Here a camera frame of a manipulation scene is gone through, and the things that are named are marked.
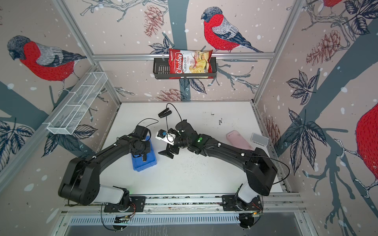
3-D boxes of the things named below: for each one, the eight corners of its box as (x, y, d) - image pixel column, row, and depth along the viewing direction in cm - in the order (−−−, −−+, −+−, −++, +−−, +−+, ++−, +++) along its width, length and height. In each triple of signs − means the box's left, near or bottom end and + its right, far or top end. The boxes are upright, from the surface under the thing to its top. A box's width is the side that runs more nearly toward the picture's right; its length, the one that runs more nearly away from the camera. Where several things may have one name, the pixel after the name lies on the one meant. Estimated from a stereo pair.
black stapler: (159, 117, 115) (158, 113, 112) (168, 110, 120) (167, 107, 116) (162, 120, 113) (161, 117, 110) (171, 113, 118) (171, 110, 114)
